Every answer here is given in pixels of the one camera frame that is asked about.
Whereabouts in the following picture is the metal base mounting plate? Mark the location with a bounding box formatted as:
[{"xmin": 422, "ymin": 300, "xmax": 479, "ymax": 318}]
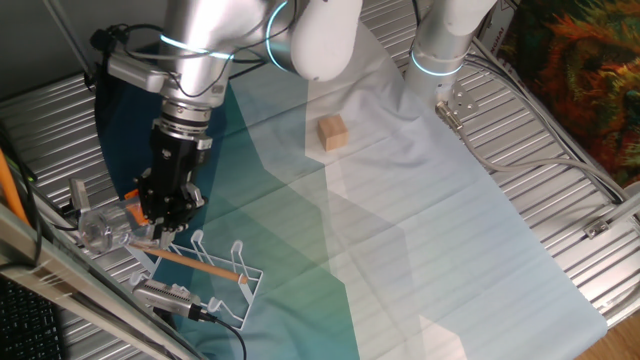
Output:
[{"xmin": 439, "ymin": 82, "xmax": 479, "ymax": 114}]

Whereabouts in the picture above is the orange emergency stop button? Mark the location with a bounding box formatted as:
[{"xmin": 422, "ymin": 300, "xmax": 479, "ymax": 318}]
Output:
[{"xmin": 123, "ymin": 188, "xmax": 151, "ymax": 227}]

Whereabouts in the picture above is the orange pole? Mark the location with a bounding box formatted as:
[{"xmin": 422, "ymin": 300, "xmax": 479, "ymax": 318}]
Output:
[{"xmin": 0, "ymin": 149, "xmax": 29, "ymax": 226}]

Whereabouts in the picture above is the black keyboard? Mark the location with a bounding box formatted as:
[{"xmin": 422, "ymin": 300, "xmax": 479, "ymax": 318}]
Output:
[{"xmin": 0, "ymin": 277, "xmax": 64, "ymax": 360}]

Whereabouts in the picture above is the colourful patterned cloth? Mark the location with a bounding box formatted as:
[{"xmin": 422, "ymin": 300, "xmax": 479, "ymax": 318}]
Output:
[{"xmin": 499, "ymin": 0, "xmax": 640, "ymax": 189}]

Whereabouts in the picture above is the wooden cube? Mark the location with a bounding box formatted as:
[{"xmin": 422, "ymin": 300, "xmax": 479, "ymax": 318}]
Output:
[{"xmin": 317, "ymin": 114, "xmax": 350, "ymax": 152}]

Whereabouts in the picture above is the black camera cable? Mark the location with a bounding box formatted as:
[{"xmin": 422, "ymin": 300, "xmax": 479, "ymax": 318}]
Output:
[{"xmin": 199, "ymin": 309, "xmax": 249, "ymax": 360}]

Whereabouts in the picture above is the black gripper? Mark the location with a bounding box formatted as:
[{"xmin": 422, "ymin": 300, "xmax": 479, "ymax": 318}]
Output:
[{"xmin": 133, "ymin": 124, "xmax": 211, "ymax": 247}]

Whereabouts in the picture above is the white wire cup rack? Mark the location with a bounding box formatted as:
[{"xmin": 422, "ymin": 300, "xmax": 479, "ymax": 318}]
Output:
[{"xmin": 128, "ymin": 227, "xmax": 265, "ymax": 331}]

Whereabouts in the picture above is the silver finned camera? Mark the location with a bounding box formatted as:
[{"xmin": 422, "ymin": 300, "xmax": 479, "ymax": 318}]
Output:
[{"xmin": 132, "ymin": 279, "xmax": 219, "ymax": 324}]

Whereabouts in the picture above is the wooden rack rod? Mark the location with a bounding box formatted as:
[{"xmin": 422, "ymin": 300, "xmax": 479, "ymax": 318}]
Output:
[{"xmin": 127, "ymin": 241, "xmax": 250, "ymax": 285}]

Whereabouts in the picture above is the blue green white tablecloth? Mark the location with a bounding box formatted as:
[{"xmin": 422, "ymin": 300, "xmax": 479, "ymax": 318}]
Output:
[{"xmin": 94, "ymin": 0, "xmax": 609, "ymax": 360}]

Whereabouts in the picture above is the aluminium frame bar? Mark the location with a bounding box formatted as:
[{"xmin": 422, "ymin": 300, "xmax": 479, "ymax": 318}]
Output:
[{"xmin": 0, "ymin": 202, "xmax": 206, "ymax": 360}]

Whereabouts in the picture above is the small metal bracket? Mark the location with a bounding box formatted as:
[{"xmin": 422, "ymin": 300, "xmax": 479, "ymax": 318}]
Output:
[{"xmin": 583, "ymin": 218, "xmax": 610, "ymax": 240}]

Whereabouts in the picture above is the robot base cable bundle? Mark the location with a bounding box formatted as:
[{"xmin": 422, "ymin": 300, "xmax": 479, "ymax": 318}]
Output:
[{"xmin": 462, "ymin": 37, "xmax": 629, "ymax": 204}]

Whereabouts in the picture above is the clear glass mug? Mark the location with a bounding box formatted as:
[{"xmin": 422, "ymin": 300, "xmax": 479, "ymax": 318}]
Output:
[{"xmin": 78, "ymin": 202, "xmax": 157, "ymax": 255}]

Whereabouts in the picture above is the cardboard box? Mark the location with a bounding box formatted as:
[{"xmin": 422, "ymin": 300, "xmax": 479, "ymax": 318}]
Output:
[{"xmin": 477, "ymin": 0, "xmax": 517, "ymax": 59}]

